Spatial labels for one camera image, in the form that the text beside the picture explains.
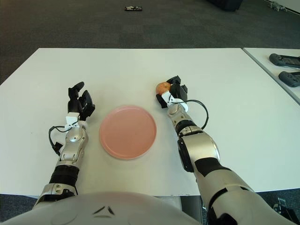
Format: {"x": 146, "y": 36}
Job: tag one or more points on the red yellow apple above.
{"x": 162, "y": 87}

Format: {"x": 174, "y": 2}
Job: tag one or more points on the silver robot torso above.
{"x": 93, "y": 208}

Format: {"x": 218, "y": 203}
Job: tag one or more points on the small red black floor item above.
{"x": 133, "y": 9}

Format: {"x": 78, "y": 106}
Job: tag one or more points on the grey handheld controller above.
{"x": 289, "y": 79}
{"x": 283, "y": 59}

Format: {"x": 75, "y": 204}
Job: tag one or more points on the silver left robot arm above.
{"x": 70, "y": 147}

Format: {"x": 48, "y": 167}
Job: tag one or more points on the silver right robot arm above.
{"x": 201, "y": 145}

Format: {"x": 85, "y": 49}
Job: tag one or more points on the dark bulky floor object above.
{"x": 225, "y": 4}

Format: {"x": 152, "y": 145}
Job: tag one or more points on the pink round plate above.
{"x": 128, "y": 132}

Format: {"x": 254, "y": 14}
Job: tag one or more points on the small grey floor clutter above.
{"x": 277, "y": 5}

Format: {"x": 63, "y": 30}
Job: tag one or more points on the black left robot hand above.
{"x": 76, "y": 105}

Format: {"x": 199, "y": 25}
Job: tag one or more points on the black device on floor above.
{"x": 284, "y": 206}

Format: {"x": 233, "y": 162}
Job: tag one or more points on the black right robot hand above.
{"x": 178, "y": 91}

